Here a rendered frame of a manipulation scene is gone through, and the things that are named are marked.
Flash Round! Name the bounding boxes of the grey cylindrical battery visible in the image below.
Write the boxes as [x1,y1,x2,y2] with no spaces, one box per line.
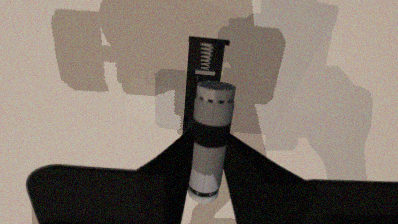
[188,80,236,204]

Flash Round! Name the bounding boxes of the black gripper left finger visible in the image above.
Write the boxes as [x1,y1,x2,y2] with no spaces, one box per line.
[26,131,194,224]

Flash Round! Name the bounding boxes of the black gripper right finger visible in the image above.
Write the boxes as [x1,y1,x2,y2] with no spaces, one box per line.
[223,134,398,224]

